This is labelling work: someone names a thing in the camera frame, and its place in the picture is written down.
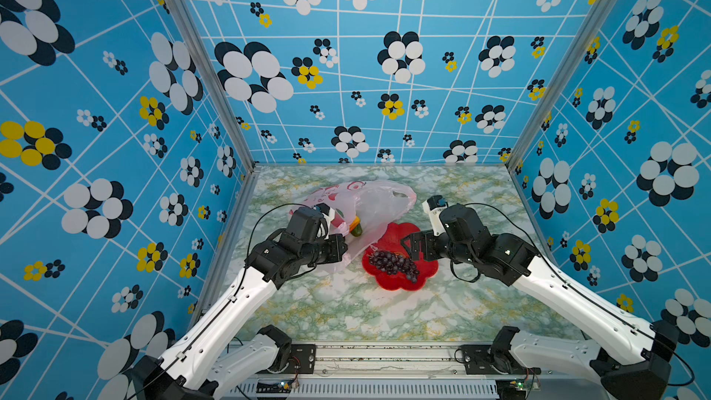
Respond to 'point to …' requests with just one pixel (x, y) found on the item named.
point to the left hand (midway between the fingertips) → (352, 244)
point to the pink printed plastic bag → (374, 204)
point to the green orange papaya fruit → (355, 228)
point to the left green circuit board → (283, 387)
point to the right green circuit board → (511, 389)
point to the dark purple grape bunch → (392, 263)
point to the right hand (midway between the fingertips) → (418, 237)
